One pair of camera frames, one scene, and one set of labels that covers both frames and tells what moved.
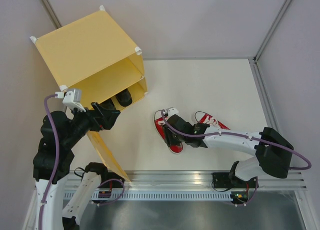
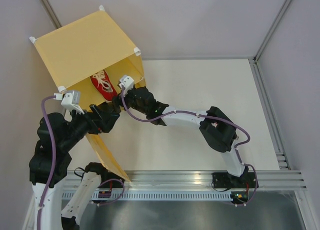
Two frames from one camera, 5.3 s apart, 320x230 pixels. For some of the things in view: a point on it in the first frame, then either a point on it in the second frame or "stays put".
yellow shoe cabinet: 92,53 stays put
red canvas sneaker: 158,120 to 104,85
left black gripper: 106,121 stays put
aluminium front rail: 183,181 stays put
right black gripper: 169,140 to 121,99
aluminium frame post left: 47,5 stays put
